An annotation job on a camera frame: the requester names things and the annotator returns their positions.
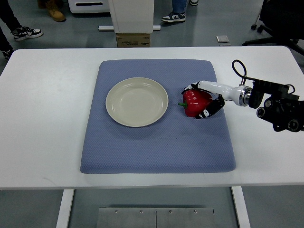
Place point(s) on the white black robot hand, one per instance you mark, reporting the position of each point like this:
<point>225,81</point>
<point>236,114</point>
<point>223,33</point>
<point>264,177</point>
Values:
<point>220,94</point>

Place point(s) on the red bell pepper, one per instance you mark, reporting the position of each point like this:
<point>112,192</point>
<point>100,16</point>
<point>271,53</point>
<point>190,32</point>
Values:
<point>195,101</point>

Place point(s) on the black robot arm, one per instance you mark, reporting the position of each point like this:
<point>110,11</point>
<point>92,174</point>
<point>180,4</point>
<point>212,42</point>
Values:
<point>275,103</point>

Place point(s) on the metal floor plate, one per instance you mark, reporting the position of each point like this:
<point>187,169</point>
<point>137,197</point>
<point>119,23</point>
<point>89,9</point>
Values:
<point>223,40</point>

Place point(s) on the cream round plate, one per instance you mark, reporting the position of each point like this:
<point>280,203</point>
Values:
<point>137,102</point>

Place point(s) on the blue quilted mat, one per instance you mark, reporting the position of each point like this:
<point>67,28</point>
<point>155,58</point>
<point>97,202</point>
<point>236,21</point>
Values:
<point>173,144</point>

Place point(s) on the black office chair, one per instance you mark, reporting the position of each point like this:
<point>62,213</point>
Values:
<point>284,21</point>

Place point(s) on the navy white sneaker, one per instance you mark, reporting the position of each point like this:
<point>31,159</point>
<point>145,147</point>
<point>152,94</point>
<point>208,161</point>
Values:
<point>174,17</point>

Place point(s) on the blue jeans leg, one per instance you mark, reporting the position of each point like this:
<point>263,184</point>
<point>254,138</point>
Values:
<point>179,6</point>

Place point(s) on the right white table leg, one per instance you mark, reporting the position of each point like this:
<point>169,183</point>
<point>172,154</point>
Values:
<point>240,207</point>

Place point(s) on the white table leg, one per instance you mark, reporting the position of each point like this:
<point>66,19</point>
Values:
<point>240,207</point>
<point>65,208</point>

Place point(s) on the cardboard box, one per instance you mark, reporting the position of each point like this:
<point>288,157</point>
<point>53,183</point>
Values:
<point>133,40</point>

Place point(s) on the white machine column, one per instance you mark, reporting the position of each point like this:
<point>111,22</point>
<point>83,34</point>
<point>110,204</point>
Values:
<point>131,17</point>

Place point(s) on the white cabinet with slot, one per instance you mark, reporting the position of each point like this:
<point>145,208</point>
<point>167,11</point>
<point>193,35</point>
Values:
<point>88,6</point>

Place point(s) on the left white table leg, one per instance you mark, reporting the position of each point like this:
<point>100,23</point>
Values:
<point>65,208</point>

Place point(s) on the tan work boot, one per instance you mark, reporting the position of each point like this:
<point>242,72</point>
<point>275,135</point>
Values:
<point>52,7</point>

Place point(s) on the black white sneaker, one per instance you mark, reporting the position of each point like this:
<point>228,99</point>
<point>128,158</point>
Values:
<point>24,33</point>

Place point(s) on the black shoe at edge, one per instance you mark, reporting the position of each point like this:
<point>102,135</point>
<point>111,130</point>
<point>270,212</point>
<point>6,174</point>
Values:
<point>7,54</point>

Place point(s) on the black trouser leg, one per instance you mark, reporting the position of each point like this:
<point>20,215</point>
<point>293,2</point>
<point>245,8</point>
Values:
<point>8,17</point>

